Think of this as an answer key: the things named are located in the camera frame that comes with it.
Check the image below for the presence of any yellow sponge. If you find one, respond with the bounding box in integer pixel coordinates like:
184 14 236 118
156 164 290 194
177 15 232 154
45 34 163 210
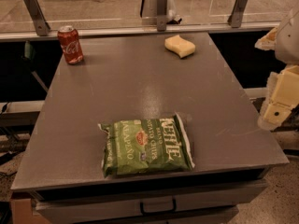
164 35 195 59

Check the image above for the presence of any grey cabinet drawer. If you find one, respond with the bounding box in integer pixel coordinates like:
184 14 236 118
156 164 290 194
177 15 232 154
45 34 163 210
36 179 267 224

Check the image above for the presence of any metal bracket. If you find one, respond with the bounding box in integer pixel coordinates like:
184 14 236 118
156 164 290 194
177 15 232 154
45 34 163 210
228 0 249 28
156 0 167 32
23 0 50 36

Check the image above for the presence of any metal rail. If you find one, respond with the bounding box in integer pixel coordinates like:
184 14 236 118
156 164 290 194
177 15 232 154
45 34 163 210
0 21 279 42

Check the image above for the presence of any red Coca-Cola can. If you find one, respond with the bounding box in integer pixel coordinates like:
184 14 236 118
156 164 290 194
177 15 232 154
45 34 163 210
57 25 83 64

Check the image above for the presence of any middle metal bracket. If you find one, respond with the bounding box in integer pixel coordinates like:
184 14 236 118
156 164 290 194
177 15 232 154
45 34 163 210
156 0 167 32

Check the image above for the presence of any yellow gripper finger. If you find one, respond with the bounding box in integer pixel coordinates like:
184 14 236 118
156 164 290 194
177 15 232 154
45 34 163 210
263 64 299 125

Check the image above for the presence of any black drawer handle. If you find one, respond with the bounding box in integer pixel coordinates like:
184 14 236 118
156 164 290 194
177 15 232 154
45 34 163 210
139 198 177 216

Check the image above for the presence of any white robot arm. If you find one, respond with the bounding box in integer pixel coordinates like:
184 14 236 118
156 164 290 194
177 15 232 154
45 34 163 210
254 6 299 131

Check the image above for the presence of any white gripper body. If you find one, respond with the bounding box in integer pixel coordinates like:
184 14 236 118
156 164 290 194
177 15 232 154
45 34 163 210
257 71 299 132

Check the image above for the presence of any green Kettle chips bag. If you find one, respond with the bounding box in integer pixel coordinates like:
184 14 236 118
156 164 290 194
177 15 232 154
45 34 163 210
99 113 195 177

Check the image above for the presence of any left metal bracket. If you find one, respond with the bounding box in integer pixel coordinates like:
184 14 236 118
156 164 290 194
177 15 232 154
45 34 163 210
23 0 50 36

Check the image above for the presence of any right metal bracket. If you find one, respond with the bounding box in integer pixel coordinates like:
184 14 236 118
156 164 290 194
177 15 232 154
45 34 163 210
228 0 249 28

